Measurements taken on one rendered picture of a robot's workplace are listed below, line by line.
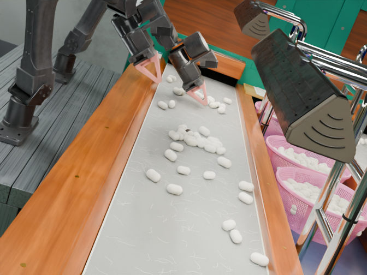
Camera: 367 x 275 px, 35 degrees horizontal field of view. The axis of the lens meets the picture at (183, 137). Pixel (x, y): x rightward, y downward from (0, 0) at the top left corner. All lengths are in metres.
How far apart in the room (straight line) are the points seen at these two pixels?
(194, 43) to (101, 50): 2.63
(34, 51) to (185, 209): 0.51
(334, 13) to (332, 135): 1.80
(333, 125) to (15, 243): 0.45
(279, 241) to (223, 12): 1.44
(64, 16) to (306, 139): 3.88
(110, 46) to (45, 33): 3.10
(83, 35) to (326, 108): 1.37
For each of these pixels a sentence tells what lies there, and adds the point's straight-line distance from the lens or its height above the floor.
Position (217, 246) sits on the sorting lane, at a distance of 1.06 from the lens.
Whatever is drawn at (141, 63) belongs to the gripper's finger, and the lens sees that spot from 1.54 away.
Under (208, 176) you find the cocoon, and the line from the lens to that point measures 1.32.
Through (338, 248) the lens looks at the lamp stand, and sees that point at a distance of 0.98.
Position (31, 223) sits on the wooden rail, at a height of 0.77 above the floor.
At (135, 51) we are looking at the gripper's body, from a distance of 1.54.
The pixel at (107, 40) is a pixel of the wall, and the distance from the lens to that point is 4.44.
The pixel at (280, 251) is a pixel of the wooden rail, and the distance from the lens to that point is 1.08.
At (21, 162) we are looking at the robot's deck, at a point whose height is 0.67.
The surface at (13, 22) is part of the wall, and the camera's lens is 4.55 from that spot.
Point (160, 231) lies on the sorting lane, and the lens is 1.03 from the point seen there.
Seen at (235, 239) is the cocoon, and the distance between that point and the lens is 1.09.
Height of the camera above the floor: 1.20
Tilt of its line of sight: 17 degrees down
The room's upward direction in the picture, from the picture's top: 20 degrees clockwise
